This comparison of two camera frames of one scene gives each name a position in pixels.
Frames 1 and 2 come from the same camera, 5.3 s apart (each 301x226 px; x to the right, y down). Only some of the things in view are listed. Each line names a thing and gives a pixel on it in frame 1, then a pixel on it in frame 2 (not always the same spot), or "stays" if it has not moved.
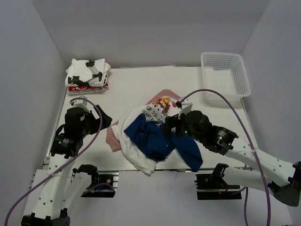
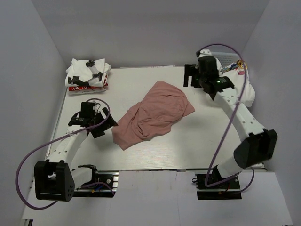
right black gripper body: x=195 y=136 to x=201 y=77
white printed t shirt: x=156 y=111 to x=234 y=72
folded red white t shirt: x=87 y=89 stays
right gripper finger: x=173 y=121 to x=191 y=70
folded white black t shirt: x=89 y=73 stays
